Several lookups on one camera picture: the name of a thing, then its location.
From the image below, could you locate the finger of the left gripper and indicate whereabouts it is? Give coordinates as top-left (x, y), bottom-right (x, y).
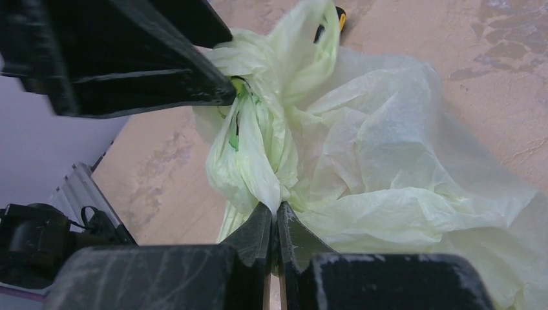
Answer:
top-left (1, 0), bottom-right (237, 118)

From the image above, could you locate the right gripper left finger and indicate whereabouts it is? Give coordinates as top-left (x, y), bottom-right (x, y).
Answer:
top-left (43, 204), bottom-right (272, 309)

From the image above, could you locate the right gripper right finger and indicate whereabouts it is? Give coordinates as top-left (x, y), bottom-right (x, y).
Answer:
top-left (276, 203), bottom-right (494, 309)

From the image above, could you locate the light green plastic bag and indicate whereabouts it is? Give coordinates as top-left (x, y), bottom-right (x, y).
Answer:
top-left (193, 1), bottom-right (547, 309)

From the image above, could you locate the black yellow screwdriver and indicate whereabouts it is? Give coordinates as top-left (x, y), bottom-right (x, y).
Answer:
top-left (313, 6), bottom-right (347, 45)

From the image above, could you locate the aluminium frame rail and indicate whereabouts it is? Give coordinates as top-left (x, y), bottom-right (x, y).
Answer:
top-left (48, 162), bottom-right (133, 243)

